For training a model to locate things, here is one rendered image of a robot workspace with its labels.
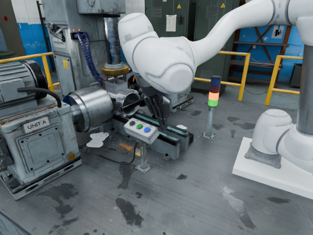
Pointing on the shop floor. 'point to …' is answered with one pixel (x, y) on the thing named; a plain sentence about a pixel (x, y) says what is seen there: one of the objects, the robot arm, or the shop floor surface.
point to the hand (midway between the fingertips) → (162, 122)
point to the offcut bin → (296, 75)
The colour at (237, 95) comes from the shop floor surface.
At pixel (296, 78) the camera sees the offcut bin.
